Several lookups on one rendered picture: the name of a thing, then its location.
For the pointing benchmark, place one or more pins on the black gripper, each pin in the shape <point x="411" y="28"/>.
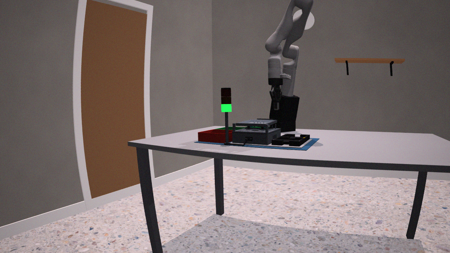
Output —
<point x="275" y="92"/>

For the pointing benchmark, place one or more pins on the red bin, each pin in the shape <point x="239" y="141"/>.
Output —
<point x="215" y="136"/>

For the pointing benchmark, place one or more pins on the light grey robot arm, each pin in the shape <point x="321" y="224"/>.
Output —
<point x="289" y="30"/>

